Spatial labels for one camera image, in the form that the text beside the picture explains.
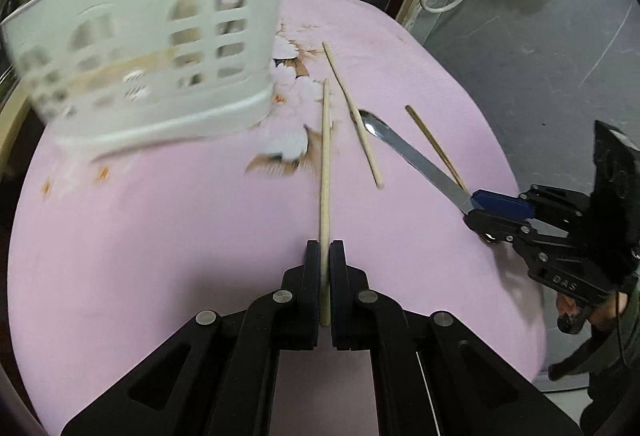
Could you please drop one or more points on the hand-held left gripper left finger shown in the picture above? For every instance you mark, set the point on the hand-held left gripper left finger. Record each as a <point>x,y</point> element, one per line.
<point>315,296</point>

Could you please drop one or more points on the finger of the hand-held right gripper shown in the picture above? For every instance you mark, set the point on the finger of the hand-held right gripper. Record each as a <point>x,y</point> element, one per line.
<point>495,226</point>
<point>500,202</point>

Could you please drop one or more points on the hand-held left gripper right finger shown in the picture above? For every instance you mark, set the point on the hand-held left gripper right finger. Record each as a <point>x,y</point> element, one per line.
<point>336,301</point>

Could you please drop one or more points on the plain steel spoon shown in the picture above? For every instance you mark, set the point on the plain steel spoon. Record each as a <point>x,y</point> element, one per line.
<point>415,154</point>

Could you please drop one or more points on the wooden chopstick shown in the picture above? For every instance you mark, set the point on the wooden chopstick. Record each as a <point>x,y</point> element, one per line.
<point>325,166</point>
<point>435,146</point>
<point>352,111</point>

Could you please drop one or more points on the white plastic utensil basket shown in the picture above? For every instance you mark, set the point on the white plastic utensil basket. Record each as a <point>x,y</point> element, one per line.
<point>150,41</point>

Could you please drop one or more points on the person's right forearm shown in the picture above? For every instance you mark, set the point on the person's right forearm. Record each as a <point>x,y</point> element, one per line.
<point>615,366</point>

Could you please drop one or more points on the person's right hand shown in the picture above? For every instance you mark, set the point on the person's right hand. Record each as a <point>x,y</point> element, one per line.
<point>607,313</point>

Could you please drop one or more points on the pink floral tablecloth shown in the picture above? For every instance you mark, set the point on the pink floral tablecloth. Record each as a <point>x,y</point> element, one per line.
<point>150,241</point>

